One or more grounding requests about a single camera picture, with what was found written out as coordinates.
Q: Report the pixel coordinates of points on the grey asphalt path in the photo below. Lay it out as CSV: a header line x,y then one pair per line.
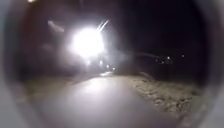
x,y
100,103

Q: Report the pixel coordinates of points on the pale grass verge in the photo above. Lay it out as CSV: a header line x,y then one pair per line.
x,y
166,93
43,85

